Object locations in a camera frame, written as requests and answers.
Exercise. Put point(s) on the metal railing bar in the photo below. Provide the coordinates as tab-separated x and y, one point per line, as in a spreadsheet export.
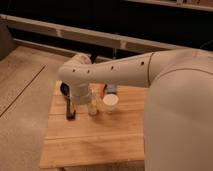
86	36

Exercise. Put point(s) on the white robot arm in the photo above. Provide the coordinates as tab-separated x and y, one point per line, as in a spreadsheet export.
178	111

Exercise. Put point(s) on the white paper cup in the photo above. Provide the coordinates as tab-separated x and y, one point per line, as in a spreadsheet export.
110	102

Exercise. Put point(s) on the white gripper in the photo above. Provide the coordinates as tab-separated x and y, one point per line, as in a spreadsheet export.
80	95

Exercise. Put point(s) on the wooden table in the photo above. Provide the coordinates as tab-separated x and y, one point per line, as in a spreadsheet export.
89	140

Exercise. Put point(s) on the clear plastic bottle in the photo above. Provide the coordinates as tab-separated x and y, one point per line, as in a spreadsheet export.
92	105

